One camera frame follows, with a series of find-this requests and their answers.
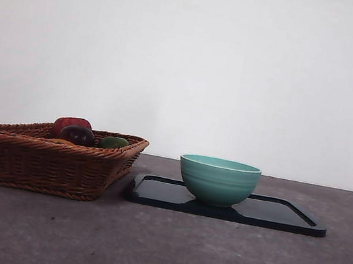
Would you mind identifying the teal ceramic bowl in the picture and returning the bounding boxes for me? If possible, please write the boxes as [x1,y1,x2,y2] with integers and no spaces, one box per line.
[173,152,263,214]

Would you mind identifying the red apple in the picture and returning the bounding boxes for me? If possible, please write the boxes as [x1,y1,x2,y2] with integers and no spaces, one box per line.
[51,113,94,145]

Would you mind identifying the dark purple plum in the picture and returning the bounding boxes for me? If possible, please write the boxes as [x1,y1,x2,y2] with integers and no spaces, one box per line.
[58,123,97,148]

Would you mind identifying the green avocado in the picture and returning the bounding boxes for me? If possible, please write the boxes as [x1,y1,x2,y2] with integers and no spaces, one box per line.
[97,133,131,154]

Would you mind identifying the brown wicker basket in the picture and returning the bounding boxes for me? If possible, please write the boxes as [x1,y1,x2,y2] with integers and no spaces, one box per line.
[0,111,152,211]

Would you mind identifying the dark green rectangular tray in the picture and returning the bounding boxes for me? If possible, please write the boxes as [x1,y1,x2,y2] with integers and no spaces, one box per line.
[121,170,332,239]

